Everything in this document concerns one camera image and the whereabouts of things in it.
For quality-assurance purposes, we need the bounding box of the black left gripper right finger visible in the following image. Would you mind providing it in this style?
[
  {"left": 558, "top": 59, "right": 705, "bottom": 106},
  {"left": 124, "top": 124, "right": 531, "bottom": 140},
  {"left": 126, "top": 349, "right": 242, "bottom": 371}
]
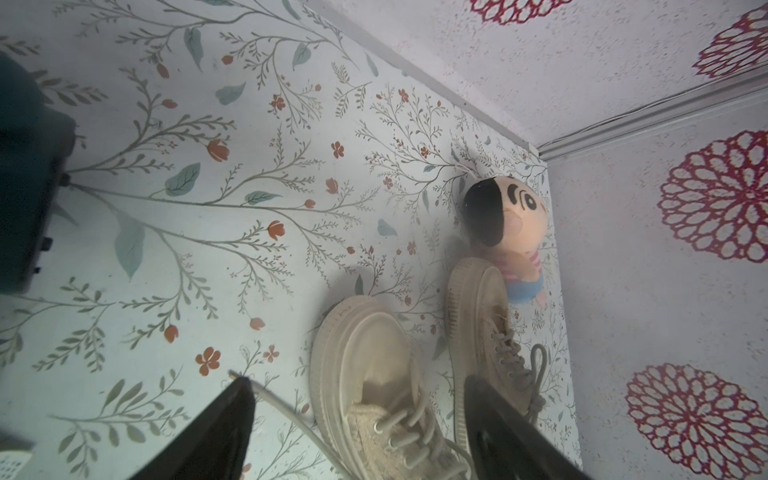
[{"left": 464, "top": 375, "right": 589, "bottom": 480}]

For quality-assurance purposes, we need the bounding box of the teal handheld device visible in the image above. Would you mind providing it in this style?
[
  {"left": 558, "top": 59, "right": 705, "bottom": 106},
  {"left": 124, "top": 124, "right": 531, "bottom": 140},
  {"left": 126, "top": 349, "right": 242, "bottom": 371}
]
[{"left": 1, "top": 54, "right": 76, "bottom": 294}]

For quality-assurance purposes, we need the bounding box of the beige lace sneaker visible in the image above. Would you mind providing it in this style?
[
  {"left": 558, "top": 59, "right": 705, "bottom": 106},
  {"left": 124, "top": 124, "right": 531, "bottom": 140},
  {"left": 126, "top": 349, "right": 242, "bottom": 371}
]
[
  {"left": 445, "top": 257, "right": 548, "bottom": 448},
  {"left": 249, "top": 295, "right": 474, "bottom": 479}
]

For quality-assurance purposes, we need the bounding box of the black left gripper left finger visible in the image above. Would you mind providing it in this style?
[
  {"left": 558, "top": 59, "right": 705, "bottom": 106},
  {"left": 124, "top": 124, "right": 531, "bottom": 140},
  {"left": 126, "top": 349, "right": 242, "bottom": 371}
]
[{"left": 133, "top": 377, "right": 255, "bottom": 480}]

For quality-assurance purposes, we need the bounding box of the doll plush striped shirt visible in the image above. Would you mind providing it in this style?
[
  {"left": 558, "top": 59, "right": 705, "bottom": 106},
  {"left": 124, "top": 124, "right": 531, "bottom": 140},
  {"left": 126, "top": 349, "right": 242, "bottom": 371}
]
[{"left": 462, "top": 176, "right": 548, "bottom": 306}]

